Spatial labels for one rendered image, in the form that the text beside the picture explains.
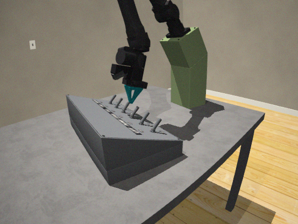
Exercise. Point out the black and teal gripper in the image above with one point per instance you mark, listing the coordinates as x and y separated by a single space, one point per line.
138 86

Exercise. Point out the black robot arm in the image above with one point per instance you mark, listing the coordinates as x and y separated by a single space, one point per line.
164 11

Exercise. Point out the grey switch console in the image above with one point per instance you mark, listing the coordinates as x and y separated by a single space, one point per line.
121 143

